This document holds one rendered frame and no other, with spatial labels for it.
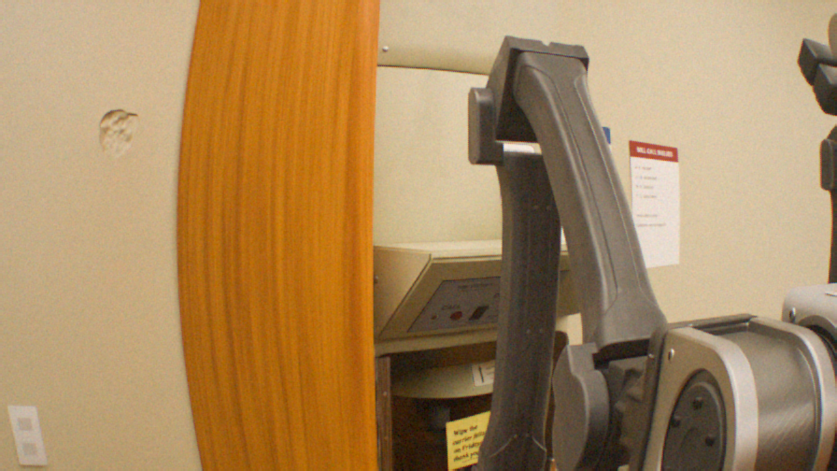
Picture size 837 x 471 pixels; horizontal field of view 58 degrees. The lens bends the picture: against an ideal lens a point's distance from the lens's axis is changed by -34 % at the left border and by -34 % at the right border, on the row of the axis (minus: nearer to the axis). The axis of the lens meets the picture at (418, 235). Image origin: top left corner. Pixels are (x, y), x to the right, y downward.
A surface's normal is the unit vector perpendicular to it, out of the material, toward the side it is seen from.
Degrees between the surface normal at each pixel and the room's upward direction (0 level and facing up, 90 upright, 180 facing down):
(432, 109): 90
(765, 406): 52
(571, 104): 44
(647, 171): 90
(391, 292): 90
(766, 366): 24
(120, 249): 90
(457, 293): 135
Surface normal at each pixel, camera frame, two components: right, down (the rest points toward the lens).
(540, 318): 0.15, 0.12
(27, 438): 0.60, 0.04
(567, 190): -0.98, -0.04
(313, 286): -0.80, 0.03
